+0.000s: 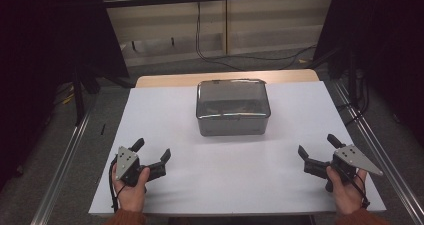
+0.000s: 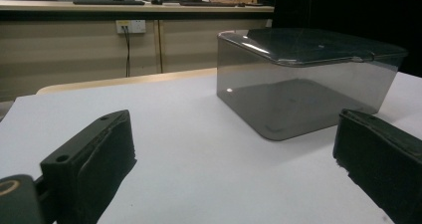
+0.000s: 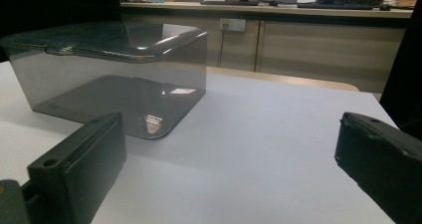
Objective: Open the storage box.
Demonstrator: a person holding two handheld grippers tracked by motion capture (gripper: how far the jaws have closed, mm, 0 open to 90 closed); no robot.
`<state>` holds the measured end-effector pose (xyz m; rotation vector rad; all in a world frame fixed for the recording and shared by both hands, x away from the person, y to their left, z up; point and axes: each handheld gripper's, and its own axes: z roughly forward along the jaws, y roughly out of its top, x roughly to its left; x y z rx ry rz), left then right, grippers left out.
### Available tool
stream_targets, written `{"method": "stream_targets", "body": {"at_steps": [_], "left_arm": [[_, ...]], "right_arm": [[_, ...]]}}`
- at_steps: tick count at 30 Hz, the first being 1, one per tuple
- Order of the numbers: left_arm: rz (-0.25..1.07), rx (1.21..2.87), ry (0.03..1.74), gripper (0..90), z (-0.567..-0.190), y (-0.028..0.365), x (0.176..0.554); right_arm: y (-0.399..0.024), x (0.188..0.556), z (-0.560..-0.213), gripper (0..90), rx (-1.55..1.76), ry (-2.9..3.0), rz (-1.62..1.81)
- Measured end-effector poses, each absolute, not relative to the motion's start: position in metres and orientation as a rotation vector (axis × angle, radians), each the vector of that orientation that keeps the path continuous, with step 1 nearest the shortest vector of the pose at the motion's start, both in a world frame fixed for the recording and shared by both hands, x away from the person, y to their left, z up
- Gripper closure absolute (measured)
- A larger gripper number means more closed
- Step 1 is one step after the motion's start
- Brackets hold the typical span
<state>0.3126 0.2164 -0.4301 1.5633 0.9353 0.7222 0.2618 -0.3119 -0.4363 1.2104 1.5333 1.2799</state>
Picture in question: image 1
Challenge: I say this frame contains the black cable from outlet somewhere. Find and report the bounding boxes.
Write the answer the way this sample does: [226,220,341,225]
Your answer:
[194,1,318,72]

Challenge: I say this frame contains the black floor cables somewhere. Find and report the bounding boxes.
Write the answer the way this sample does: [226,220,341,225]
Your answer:
[335,68,372,127]

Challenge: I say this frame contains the left hand-held gripper black cable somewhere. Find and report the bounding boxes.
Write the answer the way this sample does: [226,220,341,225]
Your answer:
[108,156,122,213]

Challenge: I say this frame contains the white table mat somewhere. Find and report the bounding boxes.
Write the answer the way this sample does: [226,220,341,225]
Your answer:
[88,80,387,218]

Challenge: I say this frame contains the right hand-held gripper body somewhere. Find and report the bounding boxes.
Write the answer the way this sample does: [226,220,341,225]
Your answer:
[325,144,384,193]

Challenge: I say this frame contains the right hand-held gripper black cable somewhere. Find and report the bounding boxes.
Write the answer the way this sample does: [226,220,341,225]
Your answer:
[344,169,372,210]

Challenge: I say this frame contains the person's left hand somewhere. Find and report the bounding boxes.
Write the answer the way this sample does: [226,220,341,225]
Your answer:
[111,166,152,214]

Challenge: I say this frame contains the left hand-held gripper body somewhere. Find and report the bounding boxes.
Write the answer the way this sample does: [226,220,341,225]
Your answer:
[114,146,150,188]

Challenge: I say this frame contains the black curtain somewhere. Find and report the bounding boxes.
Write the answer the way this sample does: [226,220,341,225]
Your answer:
[0,0,131,189]
[312,0,424,146]

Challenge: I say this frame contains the clear grey plastic lidded box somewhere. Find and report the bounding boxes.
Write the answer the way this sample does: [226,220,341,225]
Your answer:
[195,78,272,138]

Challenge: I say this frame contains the person's right hand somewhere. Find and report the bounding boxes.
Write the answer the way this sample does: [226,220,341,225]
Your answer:
[325,165,369,216]

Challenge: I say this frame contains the metal floor rail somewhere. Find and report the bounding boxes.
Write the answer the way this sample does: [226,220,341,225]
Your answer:
[30,98,98,225]
[331,80,424,225]

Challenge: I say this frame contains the hand-held gripper black cable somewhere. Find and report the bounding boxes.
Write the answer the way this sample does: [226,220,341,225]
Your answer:
[108,156,122,213]
[344,169,372,210]

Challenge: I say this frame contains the wooden desk with panels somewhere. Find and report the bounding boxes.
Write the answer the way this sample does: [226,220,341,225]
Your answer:
[97,0,335,68]

